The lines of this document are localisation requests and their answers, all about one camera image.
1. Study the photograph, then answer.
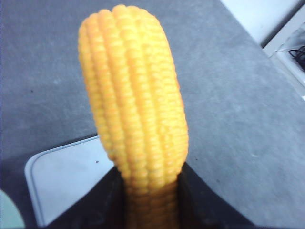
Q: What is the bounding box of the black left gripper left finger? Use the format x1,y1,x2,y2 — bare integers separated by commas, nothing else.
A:
46,167,126,229

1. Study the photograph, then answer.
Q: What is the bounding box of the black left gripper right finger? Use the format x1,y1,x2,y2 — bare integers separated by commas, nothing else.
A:
178,163,256,229

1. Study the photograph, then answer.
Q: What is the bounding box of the yellow corn cob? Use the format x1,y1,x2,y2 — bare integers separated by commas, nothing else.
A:
78,4,189,229

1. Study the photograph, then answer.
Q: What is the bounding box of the silver digital kitchen scale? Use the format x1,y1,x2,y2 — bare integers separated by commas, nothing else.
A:
24,136,113,227

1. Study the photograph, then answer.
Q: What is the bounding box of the green shallow plate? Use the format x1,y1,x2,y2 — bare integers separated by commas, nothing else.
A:
0,190,25,229

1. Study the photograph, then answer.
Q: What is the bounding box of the white side table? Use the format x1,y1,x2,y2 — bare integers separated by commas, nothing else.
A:
263,5,305,99

